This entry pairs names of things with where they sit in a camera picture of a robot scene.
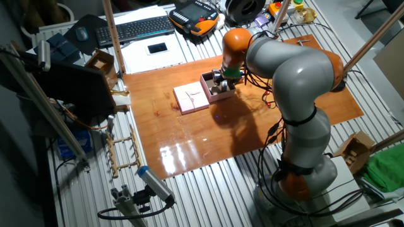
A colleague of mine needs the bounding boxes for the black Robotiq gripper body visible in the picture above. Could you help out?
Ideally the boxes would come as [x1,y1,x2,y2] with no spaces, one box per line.
[220,73,242,90]

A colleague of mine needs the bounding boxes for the pink gift box lid ribbon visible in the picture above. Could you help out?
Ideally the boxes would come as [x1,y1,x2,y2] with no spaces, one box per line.
[172,81,210,115]

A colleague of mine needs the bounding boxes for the pink gift box base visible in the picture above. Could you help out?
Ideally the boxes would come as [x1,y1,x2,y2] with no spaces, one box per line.
[199,71,237,103]

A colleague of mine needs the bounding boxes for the small purple box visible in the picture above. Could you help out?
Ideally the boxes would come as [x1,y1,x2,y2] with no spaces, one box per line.
[254,12,272,28]

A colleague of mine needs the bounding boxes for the yellow emergency stop box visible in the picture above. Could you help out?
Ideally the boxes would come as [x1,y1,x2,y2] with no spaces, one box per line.
[268,1,290,26]

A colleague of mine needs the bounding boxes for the small open cardboard box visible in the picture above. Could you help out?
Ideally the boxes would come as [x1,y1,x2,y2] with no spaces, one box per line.
[84,49,118,90]

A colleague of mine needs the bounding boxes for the cardboard box wooden blocks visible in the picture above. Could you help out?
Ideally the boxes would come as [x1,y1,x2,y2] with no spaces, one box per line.
[333,131,376,176]

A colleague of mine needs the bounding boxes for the dark blue gift box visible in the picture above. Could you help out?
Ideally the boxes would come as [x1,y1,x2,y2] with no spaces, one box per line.
[33,32,81,64]

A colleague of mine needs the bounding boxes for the glossy wooden board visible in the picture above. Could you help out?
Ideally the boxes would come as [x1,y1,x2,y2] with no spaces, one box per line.
[122,33,365,180]

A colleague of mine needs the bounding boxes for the white paper pad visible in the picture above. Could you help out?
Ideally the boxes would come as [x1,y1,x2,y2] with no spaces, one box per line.
[121,33,187,75]

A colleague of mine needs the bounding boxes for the black filament spool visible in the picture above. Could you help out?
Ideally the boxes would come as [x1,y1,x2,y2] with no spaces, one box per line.
[225,0,268,23]

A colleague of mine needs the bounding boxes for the white smartphone black screen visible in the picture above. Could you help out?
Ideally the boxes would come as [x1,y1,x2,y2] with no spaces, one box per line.
[145,42,169,55]

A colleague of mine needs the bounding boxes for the black orange teach pendant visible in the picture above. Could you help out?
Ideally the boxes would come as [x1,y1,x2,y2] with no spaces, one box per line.
[168,0,220,37]

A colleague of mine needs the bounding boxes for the wooden pole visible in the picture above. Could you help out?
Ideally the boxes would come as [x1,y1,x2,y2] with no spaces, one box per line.
[343,1,404,73]
[101,0,126,75]
[271,0,293,32]
[371,129,404,154]

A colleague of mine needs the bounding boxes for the gold foil white package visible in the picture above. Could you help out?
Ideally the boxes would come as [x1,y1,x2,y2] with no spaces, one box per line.
[110,89,132,114]

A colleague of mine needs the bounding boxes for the golden foil ornament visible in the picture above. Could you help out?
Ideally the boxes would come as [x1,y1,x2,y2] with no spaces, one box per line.
[295,6,318,25]

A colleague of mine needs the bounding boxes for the black computer keyboard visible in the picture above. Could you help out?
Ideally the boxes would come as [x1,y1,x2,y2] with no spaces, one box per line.
[95,15,175,48]

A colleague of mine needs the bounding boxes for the white paper sheet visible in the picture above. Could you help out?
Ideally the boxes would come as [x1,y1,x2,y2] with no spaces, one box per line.
[113,4,168,25]

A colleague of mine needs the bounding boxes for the small wooden rack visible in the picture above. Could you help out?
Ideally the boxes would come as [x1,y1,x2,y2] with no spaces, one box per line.
[105,123,143,179]

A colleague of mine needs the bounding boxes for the black monitor panel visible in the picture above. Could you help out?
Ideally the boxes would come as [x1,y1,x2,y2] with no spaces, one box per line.
[31,59,117,127]

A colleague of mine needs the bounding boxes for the dark computer mouse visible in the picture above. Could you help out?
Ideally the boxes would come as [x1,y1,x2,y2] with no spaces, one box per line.
[74,26,90,42]

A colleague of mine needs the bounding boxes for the black mouse pad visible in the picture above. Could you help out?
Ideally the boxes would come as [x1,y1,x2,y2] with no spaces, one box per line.
[62,14,110,56]

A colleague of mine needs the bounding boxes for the blue plastic packet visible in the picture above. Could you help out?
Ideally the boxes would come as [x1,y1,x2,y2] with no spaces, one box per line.
[56,129,93,160]

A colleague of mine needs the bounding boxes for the black chair base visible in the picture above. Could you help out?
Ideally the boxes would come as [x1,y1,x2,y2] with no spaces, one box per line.
[355,0,404,20]

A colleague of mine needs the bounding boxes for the beige cardboard panel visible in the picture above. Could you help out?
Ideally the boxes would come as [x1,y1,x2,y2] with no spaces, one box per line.
[373,37,404,102]

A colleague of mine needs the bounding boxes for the white round bin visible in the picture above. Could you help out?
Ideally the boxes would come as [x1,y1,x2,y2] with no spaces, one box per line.
[20,2,75,38]

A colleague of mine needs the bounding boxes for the green cloth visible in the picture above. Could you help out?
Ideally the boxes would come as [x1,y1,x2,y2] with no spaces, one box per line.
[359,143,404,194]

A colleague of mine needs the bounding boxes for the long aluminium bar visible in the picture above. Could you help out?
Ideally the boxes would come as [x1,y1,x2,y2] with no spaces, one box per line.
[0,44,91,168]

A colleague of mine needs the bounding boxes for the green gripper mount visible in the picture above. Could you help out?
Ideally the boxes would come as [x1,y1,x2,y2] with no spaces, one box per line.
[222,66,243,79]

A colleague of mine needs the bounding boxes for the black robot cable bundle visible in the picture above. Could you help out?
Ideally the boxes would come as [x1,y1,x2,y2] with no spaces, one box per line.
[241,30,372,218]

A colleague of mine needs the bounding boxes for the silver camera blue cap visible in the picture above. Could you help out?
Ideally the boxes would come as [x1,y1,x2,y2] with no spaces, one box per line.
[136,165,176,206]

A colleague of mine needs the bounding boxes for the black camera bracket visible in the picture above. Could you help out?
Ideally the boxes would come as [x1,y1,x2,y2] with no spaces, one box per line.
[132,185,155,214]

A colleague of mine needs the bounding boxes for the orange cable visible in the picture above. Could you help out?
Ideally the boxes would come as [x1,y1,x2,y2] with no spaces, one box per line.
[61,100,110,131]

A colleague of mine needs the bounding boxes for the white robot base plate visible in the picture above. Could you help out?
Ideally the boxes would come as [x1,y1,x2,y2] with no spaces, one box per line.
[302,156,371,223]

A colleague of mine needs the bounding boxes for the aluminium profile post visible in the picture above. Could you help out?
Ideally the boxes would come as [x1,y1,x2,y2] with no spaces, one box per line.
[110,184,148,227]

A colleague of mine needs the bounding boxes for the black camera cable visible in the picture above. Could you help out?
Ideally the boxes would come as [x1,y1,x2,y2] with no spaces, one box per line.
[97,201,174,221]

